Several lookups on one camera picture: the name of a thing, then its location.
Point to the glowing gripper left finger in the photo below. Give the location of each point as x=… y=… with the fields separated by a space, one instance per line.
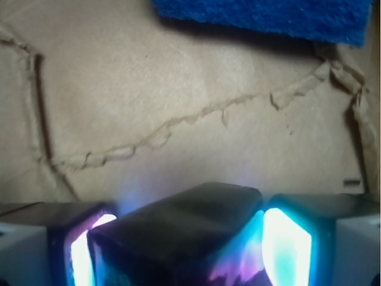
x=46 y=243

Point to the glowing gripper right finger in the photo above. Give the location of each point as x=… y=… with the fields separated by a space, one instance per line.
x=322 y=239

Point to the black box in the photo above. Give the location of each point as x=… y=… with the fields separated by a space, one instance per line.
x=208 y=235

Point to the brown paper bag tray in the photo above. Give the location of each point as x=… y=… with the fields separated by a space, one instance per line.
x=107 y=101

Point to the blue sponge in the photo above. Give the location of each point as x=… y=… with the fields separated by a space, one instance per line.
x=323 y=21

